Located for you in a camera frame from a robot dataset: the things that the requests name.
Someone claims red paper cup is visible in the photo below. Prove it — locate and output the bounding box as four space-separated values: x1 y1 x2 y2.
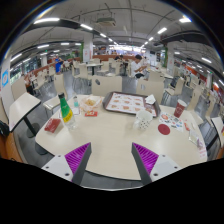
173 98 188 119

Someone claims white dotted mug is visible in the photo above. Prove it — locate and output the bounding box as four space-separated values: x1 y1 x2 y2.
133 109 154 131

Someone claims group of cafeteria chairs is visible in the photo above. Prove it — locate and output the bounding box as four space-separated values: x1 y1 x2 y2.
11 58 223 116

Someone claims colourful printed leaflet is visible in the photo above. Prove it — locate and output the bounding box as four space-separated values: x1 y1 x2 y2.
158 112 185 133

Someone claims group of ceiling lights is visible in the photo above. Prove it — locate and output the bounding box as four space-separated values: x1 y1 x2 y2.
9 14 224 88

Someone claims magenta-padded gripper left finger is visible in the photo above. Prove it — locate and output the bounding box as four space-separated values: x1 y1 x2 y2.
41 142 93 186

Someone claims person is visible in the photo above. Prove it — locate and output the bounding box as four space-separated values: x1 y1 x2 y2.
53 54 64 74
114 54 129 68
129 54 148 79

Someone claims white crumpled napkin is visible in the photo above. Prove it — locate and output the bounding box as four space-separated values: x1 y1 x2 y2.
144 94 157 105

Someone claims clear plastic packet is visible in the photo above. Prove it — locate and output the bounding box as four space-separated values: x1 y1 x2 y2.
188 129 201 146

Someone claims red printed flat packet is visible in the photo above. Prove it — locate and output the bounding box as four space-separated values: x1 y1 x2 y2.
84 110 99 118

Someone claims green drink bottle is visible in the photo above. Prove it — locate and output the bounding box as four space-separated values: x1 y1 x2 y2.
58 92 78 131

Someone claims ceiling air conditioner unit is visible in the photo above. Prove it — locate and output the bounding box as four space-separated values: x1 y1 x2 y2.
95 16 118 28

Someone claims flat round red coaster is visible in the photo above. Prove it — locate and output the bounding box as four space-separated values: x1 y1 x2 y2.
157 123 171 136

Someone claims white paper slip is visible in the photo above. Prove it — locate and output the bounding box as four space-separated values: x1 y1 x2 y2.
71 106 82 117

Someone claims blue square wall sign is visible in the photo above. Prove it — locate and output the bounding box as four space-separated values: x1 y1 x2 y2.
1 69 10 89

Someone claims white side table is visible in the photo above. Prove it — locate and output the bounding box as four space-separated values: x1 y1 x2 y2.
8 92 49 156
210 116 224 149

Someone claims clear plastic food bag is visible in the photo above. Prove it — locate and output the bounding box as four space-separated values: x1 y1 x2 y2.
79 95 103 113

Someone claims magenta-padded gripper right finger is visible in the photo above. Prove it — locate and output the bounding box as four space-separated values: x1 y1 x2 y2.
131 142 183 186

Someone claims red printed paper sheet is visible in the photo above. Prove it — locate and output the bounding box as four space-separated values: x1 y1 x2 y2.
198 139 208 159

